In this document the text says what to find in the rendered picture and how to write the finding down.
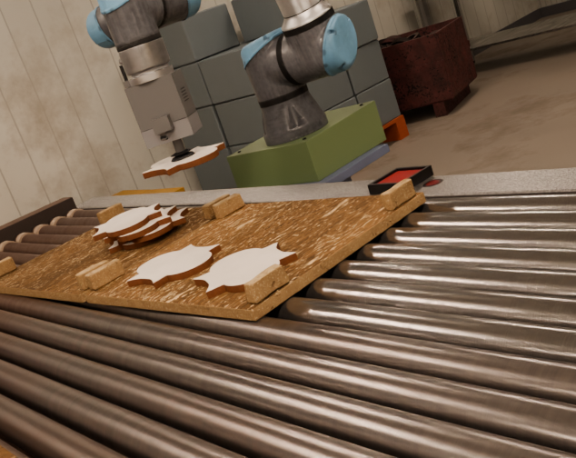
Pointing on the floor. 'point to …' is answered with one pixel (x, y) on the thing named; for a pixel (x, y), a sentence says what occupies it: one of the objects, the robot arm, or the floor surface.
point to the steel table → (516, 27)
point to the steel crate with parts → (430, 66)
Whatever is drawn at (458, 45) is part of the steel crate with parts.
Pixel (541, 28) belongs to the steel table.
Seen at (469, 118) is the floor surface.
